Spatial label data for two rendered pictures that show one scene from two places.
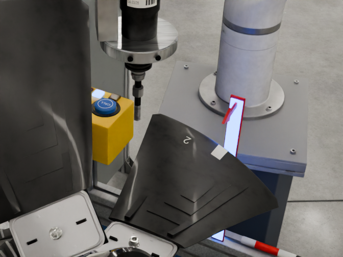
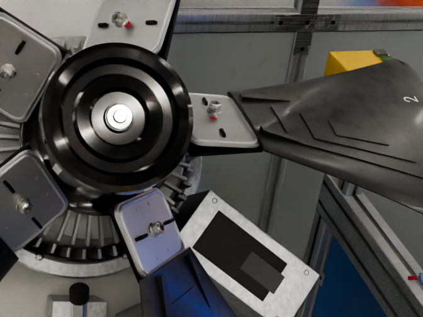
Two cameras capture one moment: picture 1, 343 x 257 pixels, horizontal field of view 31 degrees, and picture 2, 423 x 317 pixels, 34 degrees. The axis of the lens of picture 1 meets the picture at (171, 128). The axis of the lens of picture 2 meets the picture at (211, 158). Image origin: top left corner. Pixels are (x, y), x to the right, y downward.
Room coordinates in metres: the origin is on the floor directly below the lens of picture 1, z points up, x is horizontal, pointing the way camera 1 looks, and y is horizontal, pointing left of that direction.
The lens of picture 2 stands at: (0.11, -0.36, 1.49)
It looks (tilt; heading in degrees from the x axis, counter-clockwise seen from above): 33 degrees down; 46
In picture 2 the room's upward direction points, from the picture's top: 8 degrees clockwise
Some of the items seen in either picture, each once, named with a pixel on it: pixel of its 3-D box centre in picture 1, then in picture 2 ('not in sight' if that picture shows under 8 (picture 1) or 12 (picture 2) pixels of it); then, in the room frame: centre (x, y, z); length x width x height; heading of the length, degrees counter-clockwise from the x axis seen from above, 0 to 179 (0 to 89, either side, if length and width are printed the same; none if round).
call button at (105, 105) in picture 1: (105, 106); not in sight; (0.92, 0.12, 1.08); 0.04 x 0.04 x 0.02
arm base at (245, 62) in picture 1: (246, 59); not in sight; (1.15, -0.15, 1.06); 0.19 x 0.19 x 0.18
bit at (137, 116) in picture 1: (137, 97); not in sight; (0.49, 0.03, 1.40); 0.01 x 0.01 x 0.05
